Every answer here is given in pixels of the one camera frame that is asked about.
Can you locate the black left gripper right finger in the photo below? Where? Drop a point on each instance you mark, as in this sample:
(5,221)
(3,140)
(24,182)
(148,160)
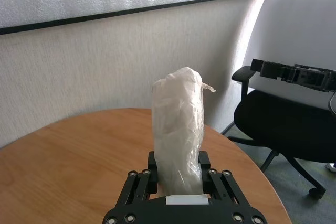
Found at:
(220,184)

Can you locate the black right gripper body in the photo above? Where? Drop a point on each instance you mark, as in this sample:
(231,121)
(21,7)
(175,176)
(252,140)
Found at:
(315,78)

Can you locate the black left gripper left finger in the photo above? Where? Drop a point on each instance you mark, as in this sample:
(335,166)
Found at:
(141,184)

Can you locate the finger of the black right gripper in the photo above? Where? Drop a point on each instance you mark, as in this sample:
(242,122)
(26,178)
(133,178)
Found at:
(273,70)
(256,65)

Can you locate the white plastic-wrapped sandbag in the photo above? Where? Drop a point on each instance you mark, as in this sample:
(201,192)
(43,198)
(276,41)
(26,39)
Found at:
(178,129)

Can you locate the black office chair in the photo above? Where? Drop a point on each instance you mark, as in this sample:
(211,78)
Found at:
(275,129)

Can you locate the black wall rail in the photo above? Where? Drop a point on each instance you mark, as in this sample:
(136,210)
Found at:
(131,11)

